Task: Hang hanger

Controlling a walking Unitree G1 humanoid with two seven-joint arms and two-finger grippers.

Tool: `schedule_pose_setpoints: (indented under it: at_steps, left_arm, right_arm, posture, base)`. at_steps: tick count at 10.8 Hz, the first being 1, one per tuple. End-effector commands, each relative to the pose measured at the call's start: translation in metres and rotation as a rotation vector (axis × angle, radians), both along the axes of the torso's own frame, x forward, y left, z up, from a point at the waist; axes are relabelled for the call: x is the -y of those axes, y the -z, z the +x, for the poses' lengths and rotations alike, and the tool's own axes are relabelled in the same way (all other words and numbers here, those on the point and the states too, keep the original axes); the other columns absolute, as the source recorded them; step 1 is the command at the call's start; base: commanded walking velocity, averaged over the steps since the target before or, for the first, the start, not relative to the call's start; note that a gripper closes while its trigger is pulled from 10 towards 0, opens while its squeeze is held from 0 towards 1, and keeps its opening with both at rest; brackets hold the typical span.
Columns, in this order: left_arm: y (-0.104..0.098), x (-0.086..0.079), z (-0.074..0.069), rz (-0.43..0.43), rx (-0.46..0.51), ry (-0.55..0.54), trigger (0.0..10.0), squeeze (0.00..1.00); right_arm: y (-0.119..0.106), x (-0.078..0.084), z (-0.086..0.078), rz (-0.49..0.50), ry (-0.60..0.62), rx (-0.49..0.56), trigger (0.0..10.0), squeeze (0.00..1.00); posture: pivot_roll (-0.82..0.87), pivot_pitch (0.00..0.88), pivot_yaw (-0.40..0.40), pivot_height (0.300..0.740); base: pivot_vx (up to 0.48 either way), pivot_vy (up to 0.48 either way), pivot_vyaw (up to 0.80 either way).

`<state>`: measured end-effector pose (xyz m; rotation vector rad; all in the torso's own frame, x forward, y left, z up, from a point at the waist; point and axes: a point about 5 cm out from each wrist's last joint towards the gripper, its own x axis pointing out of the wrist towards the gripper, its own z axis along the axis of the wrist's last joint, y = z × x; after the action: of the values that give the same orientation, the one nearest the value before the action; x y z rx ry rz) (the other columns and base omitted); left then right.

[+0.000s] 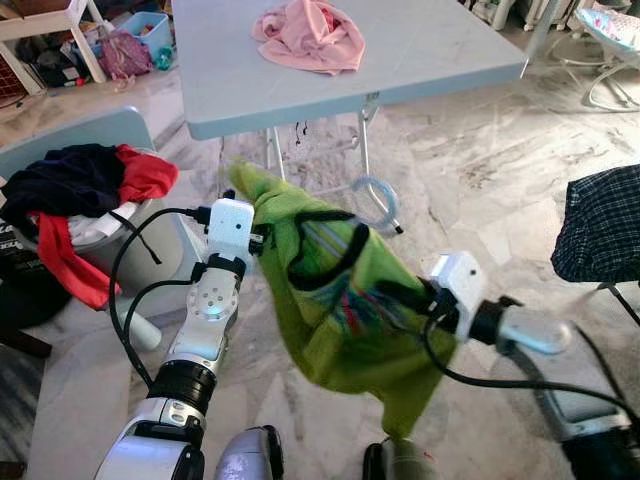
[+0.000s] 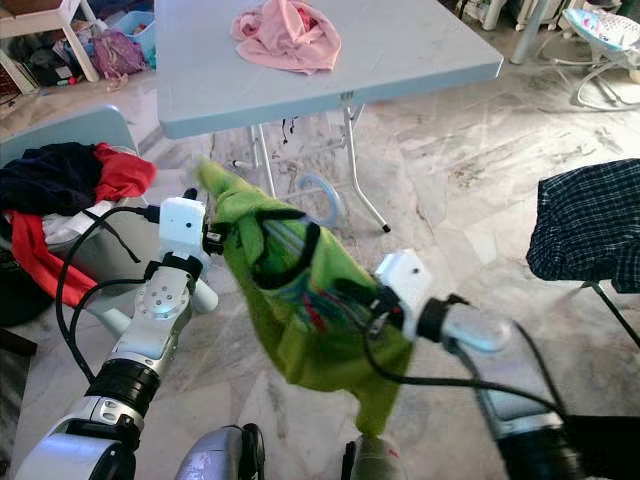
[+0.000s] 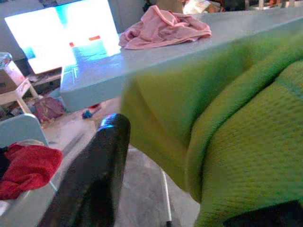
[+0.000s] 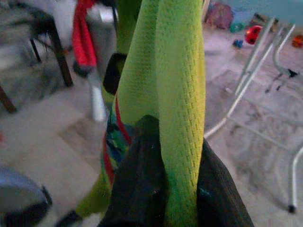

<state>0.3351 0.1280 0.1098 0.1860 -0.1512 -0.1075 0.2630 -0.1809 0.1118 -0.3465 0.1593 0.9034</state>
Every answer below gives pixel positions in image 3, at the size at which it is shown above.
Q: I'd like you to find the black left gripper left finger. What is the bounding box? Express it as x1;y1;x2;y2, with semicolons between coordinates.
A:
37;113;131;227

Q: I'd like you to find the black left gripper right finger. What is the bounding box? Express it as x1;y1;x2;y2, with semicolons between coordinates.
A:
223;200;303;227

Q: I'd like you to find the lime green shirt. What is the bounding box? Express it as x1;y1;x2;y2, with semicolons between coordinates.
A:
120;30;303;227

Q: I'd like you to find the red garment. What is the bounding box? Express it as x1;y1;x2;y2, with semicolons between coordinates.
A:
0;143;64;201

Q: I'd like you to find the purple bag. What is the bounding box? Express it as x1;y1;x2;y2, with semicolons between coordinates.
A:
33;96;66;123

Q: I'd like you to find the light blue plastic chair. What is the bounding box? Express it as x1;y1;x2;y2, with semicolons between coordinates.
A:
0;113;66;227

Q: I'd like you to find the dark low television cabinet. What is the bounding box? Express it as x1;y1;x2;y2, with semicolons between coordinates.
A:
14;58;63;99

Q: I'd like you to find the small white side table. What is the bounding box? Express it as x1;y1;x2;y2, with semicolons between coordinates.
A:
0;78;40;107

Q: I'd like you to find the light blue folding table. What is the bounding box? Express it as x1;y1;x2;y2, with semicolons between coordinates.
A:
59;9;303;225

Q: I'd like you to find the clear plastic bottle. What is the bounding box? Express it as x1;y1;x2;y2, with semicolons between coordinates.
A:
0;52;14;71

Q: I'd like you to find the flat screen television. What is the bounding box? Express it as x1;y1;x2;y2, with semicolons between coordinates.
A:
4;0;121;74

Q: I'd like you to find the pink crumpled garment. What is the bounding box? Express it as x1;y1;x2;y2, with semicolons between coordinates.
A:
118;5;213;50

